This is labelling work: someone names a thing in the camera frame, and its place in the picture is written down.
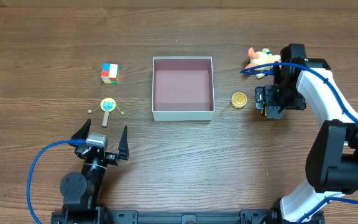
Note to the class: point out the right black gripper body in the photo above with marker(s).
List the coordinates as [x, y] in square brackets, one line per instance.
[272, 109]

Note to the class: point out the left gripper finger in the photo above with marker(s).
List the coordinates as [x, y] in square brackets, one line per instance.
[123, 146]
[83, 132]

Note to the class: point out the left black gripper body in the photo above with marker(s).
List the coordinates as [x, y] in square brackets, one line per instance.
[108, 156]

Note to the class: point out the golden round wheel toy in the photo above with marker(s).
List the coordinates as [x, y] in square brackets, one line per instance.
[238, 100]

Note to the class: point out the wooden cat rattle drum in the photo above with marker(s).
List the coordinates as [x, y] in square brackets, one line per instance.
[108, 105]

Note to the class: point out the cream plush pig toy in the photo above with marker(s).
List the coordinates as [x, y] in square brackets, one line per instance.
[259, 58]

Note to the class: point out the colourful puzzle cube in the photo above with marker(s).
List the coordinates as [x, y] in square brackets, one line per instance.
[110, 73]

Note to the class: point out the yellow grey toy truck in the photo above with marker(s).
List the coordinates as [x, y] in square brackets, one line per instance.
[262, 107]

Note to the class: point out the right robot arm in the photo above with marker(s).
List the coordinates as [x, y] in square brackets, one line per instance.
[331, 168]

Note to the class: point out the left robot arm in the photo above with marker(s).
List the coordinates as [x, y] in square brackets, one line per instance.
[81, 190]

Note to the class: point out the white box with pink interior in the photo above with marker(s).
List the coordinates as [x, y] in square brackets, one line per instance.
[182, 88]

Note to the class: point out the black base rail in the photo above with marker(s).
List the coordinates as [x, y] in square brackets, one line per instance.
[245, 216]

